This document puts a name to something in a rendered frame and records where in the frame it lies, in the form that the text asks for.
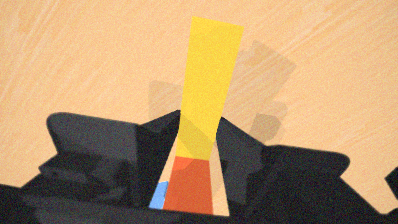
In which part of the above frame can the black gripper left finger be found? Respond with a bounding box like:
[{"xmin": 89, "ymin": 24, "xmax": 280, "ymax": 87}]
[{"xmin": 46, "ymin": 110, "xmax": 181, "ymax": 207}]

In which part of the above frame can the blue rectangular block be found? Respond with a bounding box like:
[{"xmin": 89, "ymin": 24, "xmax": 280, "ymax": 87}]
[{"xmin": 149, "ymin": 181, "xmax": 168, "ymax": 208}]

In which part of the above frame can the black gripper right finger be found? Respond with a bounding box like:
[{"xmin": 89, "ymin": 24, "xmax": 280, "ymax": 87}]
[{"xmin": 216, "ymin": 116, "xmax": 350, "ymax": 217}]

